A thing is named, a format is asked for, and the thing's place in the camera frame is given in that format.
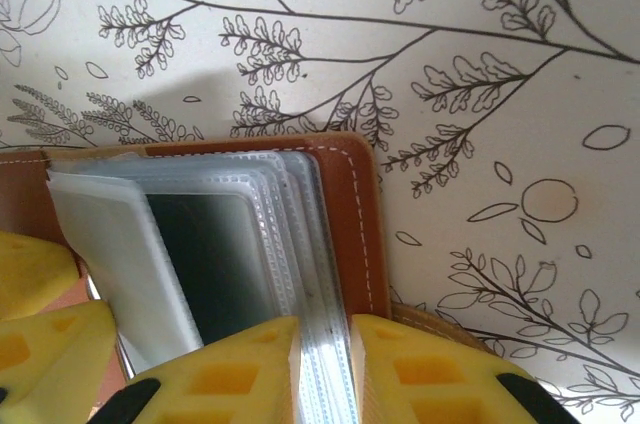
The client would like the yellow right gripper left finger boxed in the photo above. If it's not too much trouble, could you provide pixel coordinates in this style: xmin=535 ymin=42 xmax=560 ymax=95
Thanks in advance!
xmin=102 ymin=314 xmax=301 ymax=424

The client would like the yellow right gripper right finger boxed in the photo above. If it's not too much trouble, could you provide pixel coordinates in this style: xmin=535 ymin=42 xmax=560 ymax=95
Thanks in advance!
xmin=349 ymin=312 xmax=581 ymax=424

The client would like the black glossy card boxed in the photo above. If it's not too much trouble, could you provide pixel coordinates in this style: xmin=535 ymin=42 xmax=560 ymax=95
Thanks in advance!
xmin=144 ymin=192 xmax=281 ymax=348

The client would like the brown leather card holder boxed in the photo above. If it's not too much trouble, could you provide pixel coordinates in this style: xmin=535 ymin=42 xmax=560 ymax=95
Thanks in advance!
xmin=0 ymin=132 xmax=506 ymax=424

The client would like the floral printed table cover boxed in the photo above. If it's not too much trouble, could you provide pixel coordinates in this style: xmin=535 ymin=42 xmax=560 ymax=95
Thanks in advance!
xmin=0 ymin=0 xmax=640 ymax=424

